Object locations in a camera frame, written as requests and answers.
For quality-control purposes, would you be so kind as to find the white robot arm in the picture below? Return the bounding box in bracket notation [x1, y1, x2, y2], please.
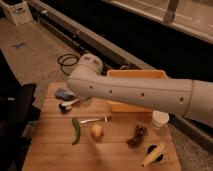
[67, 54, 213, 128]

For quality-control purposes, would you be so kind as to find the yellow plastic bin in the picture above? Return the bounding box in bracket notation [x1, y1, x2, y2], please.
[107, 70, 167, 113]

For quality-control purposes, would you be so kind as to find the silver metal fork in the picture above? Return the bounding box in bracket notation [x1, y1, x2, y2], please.
[80, 116, 111, 124]

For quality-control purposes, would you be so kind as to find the green chili pepper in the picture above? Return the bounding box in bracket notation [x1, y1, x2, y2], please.
[72, 117, 81, 145]

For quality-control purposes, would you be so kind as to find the white plastic cup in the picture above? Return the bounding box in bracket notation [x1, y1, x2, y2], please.
[151, 111, 169, 129]

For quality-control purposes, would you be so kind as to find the dark small bowl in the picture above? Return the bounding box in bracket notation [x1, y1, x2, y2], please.
[147, 145, 163, 162]

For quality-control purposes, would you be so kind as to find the yellow corn cob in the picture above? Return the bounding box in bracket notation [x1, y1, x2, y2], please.
[142, 143, 166, 167]

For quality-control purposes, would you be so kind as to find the black chair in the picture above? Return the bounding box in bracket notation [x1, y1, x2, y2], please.
[0, 49, 41, 171]

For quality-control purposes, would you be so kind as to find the white cardboard box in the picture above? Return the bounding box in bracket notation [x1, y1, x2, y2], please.
[0, 0, 33, 26]

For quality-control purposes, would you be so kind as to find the black coiled cable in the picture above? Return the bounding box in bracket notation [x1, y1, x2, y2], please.
[56, 53, 81, 77]

